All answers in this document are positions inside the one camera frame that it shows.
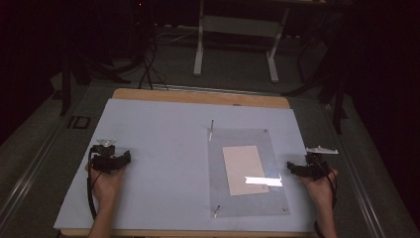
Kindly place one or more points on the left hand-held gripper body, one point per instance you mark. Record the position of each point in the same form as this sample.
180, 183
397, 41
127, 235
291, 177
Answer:
102, 158

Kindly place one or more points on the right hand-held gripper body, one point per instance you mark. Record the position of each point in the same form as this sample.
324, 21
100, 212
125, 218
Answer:
317, 165

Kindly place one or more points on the clear acrylic photo frame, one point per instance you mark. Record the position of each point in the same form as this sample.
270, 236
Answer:
246, 172

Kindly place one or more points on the person's left hand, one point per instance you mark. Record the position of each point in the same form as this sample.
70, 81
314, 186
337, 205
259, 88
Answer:
107, 186

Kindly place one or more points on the person's right hand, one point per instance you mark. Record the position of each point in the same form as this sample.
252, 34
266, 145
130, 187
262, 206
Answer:
318, 191

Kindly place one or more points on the black metal stand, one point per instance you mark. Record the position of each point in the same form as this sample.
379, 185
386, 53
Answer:
66, 82
336, 95

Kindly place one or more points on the metal floor rail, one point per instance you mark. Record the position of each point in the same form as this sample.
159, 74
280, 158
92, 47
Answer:
26, 173
358, 188

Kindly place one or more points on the metal frame stand pin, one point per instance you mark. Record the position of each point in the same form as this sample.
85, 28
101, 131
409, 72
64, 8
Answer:
216, 211
211, 129

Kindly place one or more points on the white metal desk frame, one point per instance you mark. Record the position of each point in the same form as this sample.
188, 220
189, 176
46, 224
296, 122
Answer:
237, 26

